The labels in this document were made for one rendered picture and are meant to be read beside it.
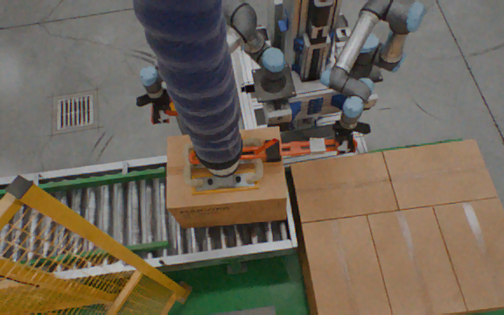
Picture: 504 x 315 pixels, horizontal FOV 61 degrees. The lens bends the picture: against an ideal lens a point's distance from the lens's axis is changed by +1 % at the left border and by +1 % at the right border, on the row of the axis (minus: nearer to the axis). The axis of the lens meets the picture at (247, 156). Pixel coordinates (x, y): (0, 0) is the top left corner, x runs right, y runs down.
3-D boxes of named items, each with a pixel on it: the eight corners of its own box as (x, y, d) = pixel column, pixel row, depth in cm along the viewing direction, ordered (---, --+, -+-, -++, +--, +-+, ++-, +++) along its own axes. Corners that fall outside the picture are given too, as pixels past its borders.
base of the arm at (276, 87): (257, 73, 241) (257, 62, 232) (283, 68, 242) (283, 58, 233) (262, 95, 235) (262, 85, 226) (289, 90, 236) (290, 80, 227)
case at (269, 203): (182, 228, 244) (166, 208, 207) (181, 165, 260) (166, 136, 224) (285, 220, 242) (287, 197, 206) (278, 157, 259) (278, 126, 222)
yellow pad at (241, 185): (192, 195, 209) (190, 192, 205) (191, 177, 213) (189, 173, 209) (259, 189, 209) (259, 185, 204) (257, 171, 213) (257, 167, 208)
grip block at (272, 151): (264, 163, 203) (264, 158, 198) (262, 144, 207) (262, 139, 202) (282, 161, 203) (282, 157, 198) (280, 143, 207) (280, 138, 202)
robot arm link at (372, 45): (356, 44, 234) (361, 27, 222) (379, 53, 231) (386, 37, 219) (347, 59, 230) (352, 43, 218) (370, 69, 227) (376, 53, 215)
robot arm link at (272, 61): (272, 84, 226) (272, 69, 214) (256, 69, 231) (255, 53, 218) (289, 72, 229) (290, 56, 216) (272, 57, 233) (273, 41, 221)
